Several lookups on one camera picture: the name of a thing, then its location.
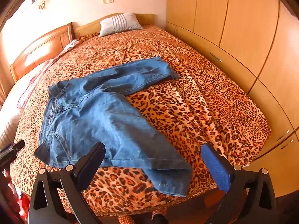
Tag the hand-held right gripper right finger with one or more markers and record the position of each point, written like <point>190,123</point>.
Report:
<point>215,165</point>

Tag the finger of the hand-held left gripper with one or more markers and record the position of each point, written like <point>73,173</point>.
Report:
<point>14,147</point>

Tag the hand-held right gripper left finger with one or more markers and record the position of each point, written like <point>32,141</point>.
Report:
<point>93,159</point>

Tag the blue denim pants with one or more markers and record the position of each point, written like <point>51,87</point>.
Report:
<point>105,121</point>

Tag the pink floral white bedsheet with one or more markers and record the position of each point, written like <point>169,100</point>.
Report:
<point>35,84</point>

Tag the leopard print bed cover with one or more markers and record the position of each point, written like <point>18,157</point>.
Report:
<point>186,98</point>

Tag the dark wooden headboard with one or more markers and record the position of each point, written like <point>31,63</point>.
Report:
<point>42,49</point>

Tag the light wooden headboard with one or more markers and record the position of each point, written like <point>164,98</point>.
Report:
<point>86,28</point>

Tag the white striped pillow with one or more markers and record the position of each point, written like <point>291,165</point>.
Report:
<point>119,24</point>

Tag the light wooden wardrobe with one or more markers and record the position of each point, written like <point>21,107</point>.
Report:
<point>245,28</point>

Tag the small wall ornament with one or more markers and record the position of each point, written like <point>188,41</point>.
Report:
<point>41,5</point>

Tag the wall light switch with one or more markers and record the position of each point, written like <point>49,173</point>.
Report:
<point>108,0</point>

